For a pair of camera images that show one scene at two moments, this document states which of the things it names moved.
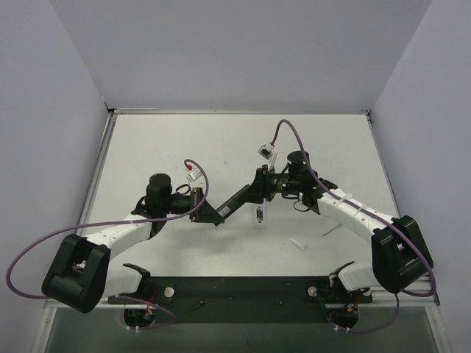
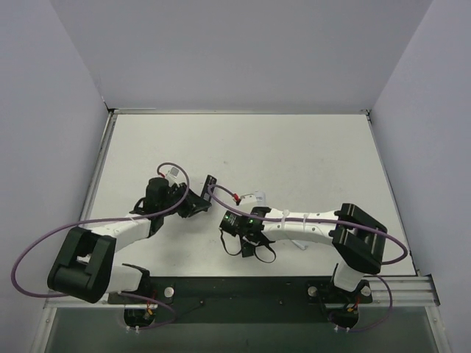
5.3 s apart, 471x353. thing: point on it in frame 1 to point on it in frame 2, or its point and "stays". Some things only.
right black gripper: x=263 y=184 to x=249 y=246
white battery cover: x=301 y=242 stays
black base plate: x=242 y=299 stays
